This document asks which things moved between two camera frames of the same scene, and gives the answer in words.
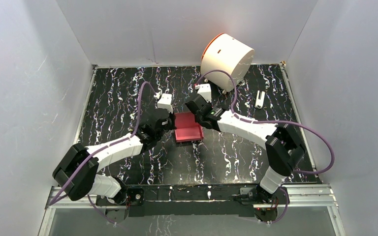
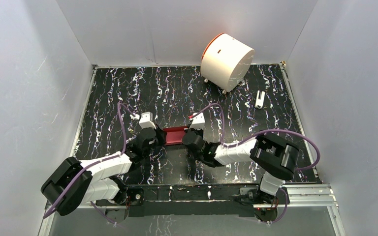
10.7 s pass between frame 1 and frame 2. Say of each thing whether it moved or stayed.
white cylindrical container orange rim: stayed
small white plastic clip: stayed
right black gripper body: moved
